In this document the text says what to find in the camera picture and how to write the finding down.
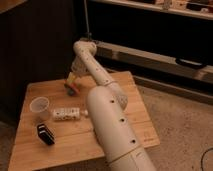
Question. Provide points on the wooden shelf rail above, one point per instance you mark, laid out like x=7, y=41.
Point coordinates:
x=130, y=56

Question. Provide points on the wooden table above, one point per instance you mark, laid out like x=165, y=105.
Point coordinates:
x=74, y=140

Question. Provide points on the clear plastic cup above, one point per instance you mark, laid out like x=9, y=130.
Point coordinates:
x=40, y=107

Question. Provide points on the black white eraser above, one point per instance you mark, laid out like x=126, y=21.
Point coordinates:
x=45, y=134

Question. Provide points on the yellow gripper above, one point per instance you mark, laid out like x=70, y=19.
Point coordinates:
x=71, y=78

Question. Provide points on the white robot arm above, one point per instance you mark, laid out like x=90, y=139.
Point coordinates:
x=105, y=104

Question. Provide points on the black handle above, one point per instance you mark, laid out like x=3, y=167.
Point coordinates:
x=190, y=65

